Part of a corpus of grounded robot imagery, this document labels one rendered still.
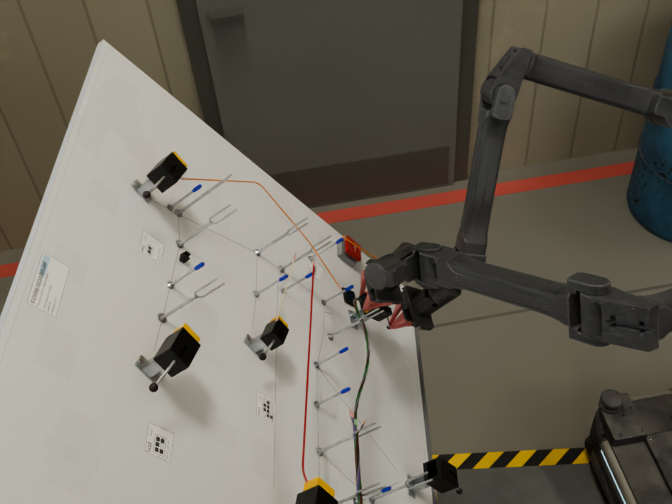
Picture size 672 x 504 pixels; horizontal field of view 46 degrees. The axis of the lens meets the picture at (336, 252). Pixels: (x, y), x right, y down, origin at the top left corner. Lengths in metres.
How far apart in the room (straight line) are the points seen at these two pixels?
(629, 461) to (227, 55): 2.01
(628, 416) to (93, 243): 1.86
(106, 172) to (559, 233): 2.48
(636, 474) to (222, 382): 1.58
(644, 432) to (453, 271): 1.30
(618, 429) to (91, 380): 1.84
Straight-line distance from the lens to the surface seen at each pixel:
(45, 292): 1.23
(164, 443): 1.26
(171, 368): 1.23
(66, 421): 1.16
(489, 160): 1.71
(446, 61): 3.35
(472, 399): 2.99
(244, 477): 1.36
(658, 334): 1.33
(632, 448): 2.70
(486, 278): 1.47
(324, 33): 3.16
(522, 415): 2.98
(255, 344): 1.48
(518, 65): 1.69
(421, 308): 1.80
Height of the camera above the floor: 2.50
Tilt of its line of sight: 46 degrees down
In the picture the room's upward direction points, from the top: 6 degrees counter-clockwise
